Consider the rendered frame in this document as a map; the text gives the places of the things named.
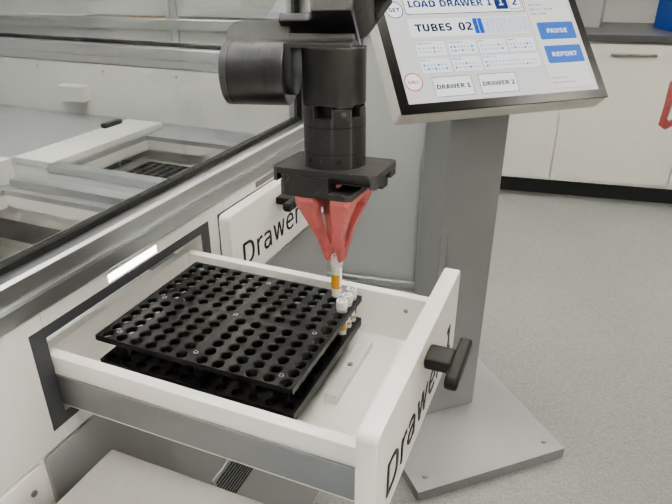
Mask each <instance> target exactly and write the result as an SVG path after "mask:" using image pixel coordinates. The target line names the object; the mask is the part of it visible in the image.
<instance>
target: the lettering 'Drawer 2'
mask: <svg viewBox="0 0 672 504"><path fill-rule="evenodd" d="M290 215H292V218H291V219H290V220H289V221H288V218H289V216H290ZM293 219H294V217H293V213H292V212H290V213H289V214H288V216H287V220H286V226H287V229H288V230H290V229H291V228H292V227H293V224H292V226H291V227H289V226H288V223H289V222H291V221H292V220H293ZM279 227H280V232H281V236H282V235H283V231H284V218H283V224H282V229H281V224H280V221H279V222H278V231H277V232H276V227H275V225H274V231H275V236H276V240H278V236H279ZM267 233H270V236H268V237H267V238H266V240H265V243H264V246H265V248H266V249H267V248H269V246H270V245H272V233H271V230H268V231H266V233H265V234H264V235H265V236H266V234H267ZM261 238H263V235H261V236H260V238H258V239H257V247H258V256H259V255H260V248H259V242H260V239H261ZM269 238H270V243H269V245H268V246H266V242H267V240H268V239H269ZM248 243H251V244H252V248H253V253H252V257H251V259H250V260H249V261H252V259H253V257H254V253H255V245H254V242H253V240H248V241H246V242H245V243H244V244H243V253H244V260H246V250H245V245H247V244H248Z"/></svg>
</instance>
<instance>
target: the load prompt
mask: <svg viewBox="0 0 672 504"><path fill-rule="evenodd" d="M402 3H403V7H404V10H405V14H406V15H422V14H454V13H486V12H518V11H525V9H524V6H523V2H522V0H402Z"/></svg>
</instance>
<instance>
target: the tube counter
mask: <svg viewBox="0 0 672 504"><path fill-rule="evenodd" d="M455 20H456V23H457V27H458V30H459V33H460V35H479V34H502V33H525V32H532V30H531V27H530V24H529V21H528V18H527V15H515V16H485V17H456V18H455Z"/></svg>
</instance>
